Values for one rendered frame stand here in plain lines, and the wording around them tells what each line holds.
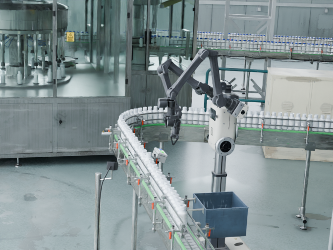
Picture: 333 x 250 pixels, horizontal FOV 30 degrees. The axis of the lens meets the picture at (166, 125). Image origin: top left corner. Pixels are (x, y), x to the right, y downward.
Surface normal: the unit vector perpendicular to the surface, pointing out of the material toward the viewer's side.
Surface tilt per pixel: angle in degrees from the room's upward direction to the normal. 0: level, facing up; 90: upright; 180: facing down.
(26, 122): 90
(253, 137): 90
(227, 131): 101
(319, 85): 90
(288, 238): 0
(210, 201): 90
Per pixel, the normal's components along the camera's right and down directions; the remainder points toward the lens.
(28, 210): 0.04, -0.97
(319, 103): -0.07, 0.25
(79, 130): 0.25, 0.25
